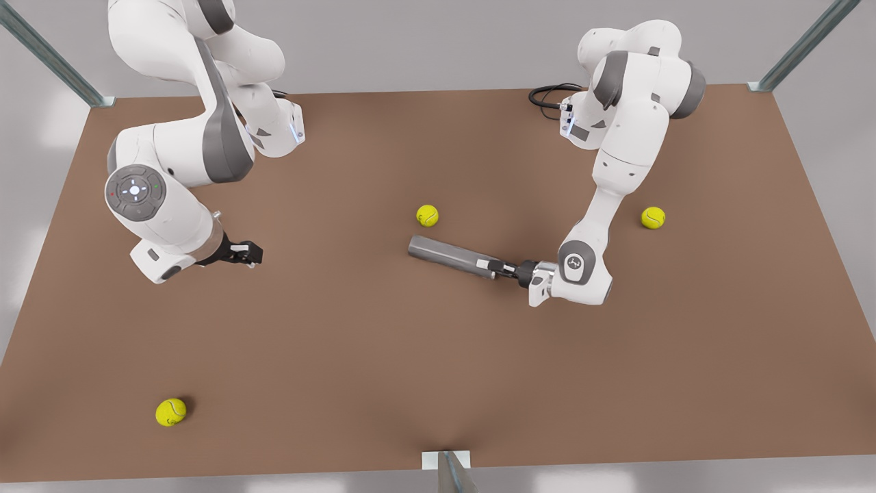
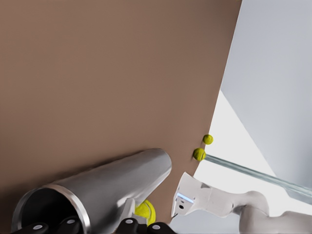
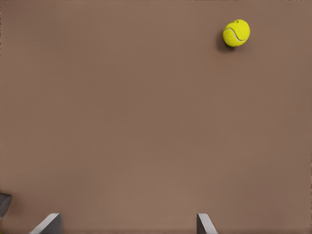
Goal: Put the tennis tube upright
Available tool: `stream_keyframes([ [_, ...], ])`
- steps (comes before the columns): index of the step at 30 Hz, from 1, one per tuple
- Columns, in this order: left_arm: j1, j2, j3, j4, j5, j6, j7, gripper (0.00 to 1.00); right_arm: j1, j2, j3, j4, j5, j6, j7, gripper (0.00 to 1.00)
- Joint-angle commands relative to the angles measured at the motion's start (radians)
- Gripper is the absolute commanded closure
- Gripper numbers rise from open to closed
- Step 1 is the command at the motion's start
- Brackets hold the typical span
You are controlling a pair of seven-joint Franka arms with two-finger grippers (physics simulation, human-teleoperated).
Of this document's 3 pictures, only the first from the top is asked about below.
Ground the grey tennis ball tube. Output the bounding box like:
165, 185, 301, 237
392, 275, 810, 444
408, 235, 502, 280

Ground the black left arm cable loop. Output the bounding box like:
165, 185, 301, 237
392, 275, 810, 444
528, 84, 584, 121

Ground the silver frame post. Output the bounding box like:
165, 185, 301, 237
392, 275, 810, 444
421, 450, 480, 493
0, 0, 116, 109
747, 0, 862, 93

